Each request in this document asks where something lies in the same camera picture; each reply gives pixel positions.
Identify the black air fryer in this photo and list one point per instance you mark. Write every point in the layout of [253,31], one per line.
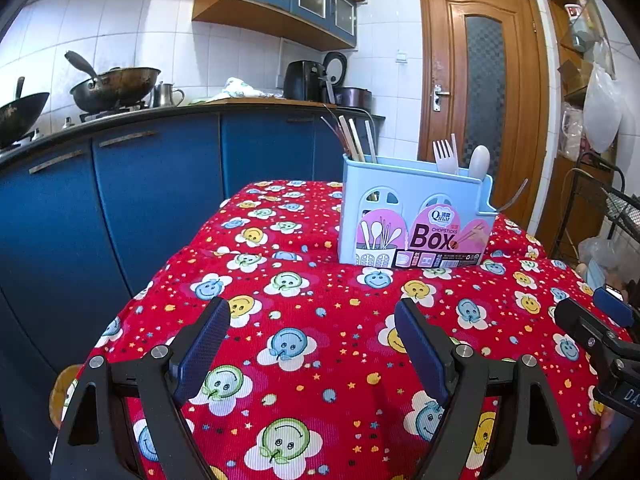
[300,80]

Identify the large brown wok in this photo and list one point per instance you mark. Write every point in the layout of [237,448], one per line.
[117,87]

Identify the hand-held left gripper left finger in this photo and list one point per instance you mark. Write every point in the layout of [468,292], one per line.
[200,355]

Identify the black metal rack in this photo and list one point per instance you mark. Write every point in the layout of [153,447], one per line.
[620,202]

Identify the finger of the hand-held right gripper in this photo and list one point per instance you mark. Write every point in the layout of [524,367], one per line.
[585,325]
[614,307]

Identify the clear plastic bag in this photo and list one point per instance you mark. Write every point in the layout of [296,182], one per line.
[597,255]

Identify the white cloth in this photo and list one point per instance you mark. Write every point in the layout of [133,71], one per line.
[237,89]

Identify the dark rice cooker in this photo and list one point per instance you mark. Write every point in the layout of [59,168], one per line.
[354,96]

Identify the wooden door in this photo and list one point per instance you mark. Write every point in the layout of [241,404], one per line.
[450,60]

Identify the red floral tablecloth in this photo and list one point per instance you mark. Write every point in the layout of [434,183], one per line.
[310,300]

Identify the black wok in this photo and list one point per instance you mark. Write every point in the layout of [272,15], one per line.
[20,117]

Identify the beige plastic spoon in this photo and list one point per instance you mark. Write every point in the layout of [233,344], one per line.
[479,160]

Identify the wooden shelf unit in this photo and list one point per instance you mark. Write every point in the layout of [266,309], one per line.
[570,72]

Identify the blue glass-door wall cabinet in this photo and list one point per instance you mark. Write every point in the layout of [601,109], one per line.
[270,20]

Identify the light blue utensil holder box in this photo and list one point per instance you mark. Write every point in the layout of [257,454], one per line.
[380,180]

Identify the beige plastic fork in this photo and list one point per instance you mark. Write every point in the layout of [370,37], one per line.
[442,157]

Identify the gas stove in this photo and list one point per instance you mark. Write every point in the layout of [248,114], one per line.
[100,116]

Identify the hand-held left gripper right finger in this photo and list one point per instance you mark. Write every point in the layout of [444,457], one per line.
[425,355]

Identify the white wall switch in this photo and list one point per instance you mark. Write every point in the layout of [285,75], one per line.
[401,57]

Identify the white hanging plastic bag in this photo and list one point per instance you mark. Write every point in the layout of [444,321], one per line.
[600,110]

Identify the beige plastic chopstick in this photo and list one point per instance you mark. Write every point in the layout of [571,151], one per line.
[370,140]
[454,152]

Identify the blue kitchen base cabinets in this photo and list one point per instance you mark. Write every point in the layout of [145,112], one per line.
[150,200]

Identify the white and red mug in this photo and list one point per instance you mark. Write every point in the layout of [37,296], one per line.
[572,10]

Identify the steel kettle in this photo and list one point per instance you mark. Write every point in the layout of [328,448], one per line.
[164,96]

